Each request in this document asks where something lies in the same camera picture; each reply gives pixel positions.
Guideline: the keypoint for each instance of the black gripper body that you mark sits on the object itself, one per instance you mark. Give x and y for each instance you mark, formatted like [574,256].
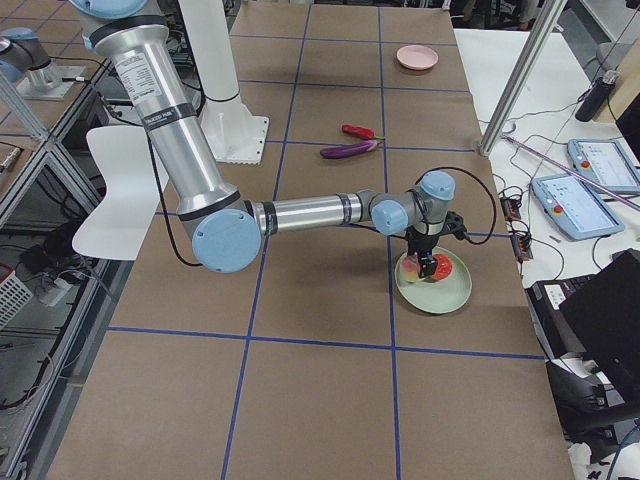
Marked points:
[419,245]

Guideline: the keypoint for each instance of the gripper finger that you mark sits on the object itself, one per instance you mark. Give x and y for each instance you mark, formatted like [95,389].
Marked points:
[413,261]
[427,265]

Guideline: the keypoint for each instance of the yellow pink peach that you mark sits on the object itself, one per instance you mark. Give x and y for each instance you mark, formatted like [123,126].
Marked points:
[409,275]

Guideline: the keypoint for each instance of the red yellow pomegranate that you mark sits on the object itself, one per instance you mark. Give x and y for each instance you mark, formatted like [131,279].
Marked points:
[444,267]

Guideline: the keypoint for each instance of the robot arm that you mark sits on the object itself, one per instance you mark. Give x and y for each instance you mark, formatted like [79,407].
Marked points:
[21,52]
[179,144]

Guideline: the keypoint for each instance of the green plate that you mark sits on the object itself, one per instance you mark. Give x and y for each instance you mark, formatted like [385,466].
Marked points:
[438,297]

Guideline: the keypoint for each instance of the purple eggplant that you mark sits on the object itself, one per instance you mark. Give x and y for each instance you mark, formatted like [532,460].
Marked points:
[347,151]

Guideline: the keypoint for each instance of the red chili pepper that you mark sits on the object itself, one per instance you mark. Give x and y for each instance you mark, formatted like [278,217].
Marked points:
[362,133]

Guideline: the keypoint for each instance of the near blue teach pendant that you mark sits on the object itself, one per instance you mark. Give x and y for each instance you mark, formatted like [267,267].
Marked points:
[574,208]

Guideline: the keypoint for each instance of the blue teach pendant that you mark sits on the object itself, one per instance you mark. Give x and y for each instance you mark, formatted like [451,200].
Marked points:
[574,208]
[606,163]

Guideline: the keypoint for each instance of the black laptop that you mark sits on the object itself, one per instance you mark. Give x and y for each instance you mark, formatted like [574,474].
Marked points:
[596,315]

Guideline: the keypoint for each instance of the pink plate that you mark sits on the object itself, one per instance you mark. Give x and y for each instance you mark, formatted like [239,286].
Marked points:
[417,57]

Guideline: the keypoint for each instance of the far blue teach pendant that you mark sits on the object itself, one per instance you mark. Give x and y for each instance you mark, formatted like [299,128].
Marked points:
[606,163]

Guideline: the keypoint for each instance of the black water bottle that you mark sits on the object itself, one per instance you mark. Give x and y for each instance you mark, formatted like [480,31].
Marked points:
[597,95]

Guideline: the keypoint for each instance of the white chair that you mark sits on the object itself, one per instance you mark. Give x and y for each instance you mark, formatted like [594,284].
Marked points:
[116,228]

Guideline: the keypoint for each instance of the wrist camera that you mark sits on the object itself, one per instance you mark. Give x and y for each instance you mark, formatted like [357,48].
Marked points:
[454,225]

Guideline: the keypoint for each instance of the white camera stand column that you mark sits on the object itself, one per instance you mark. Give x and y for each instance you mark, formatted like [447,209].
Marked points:
[233,133]

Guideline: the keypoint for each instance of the aluminium frame post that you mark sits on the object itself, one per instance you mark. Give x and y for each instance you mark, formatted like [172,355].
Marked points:
[536,40]

